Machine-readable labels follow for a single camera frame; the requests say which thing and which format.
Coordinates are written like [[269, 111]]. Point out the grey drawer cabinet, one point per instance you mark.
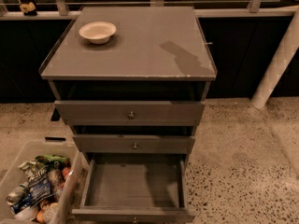
[[156, 54]]

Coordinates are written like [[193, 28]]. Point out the grey middle drawer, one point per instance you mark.
[[152, 144]]

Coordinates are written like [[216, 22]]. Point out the grey drawer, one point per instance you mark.
[[152, 144], [135, 188], [130, 113]]

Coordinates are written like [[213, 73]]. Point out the grey top drawer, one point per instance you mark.
[[130, 113]]

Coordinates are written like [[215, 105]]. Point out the grey bottom drawer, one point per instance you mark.
[[135, 188]]

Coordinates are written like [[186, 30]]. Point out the silver can in bin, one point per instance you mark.
[[17, 194]]

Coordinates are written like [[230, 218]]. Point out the white paper bowl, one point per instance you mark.
[[98, 32]]

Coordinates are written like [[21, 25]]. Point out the green snack bag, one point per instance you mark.
[[31, 167]]

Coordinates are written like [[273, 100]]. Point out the clear plastic bin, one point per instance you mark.
[[55, 208]]

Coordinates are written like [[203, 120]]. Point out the blue chip bag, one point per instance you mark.
[[38, 190]]

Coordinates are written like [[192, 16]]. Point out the white diagonal pole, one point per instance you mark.
[[287, 47]]

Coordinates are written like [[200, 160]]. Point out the yellow black object on ledge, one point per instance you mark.
[[28, 9]]

